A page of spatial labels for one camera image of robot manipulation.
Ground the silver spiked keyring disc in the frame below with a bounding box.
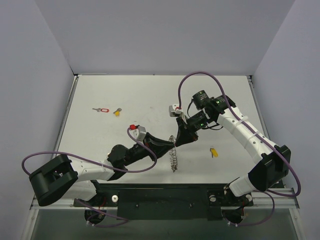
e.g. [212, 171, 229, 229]
[168, 135, 178, 173]

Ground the yellow tag key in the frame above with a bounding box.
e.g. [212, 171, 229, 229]
[210, 147, 219, 158]

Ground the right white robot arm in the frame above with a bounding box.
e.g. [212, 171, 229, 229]
[175, 90, 291, 205]

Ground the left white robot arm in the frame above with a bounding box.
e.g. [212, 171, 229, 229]
[28, 132, 175, 207]

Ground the yellow capped key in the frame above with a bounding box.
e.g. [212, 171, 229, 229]
[113, 107, 122, 117]

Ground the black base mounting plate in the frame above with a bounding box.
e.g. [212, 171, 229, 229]
[88, 183, 243, 221]

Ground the red tag key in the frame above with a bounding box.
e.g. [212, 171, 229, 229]
[92, 108, 110, 113]

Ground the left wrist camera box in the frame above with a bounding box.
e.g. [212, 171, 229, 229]
[129, 124, 147, 142]

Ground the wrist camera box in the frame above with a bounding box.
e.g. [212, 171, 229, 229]
[168, 104, 185, 118]
[129, 124, 147, 142]

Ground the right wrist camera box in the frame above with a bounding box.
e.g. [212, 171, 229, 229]
[168, 104, 185, 118]

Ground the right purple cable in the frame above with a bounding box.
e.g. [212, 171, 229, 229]
[177, 71, 301, 227]

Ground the purple cable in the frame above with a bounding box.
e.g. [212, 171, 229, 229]
[177, 71, 301, 227]
[21, 127, 158, 228]

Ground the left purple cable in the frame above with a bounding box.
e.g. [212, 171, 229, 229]
[21, 127, 158, 228]

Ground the aluminium frame rail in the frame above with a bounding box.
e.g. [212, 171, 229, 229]
[30, 192, 300, 210]

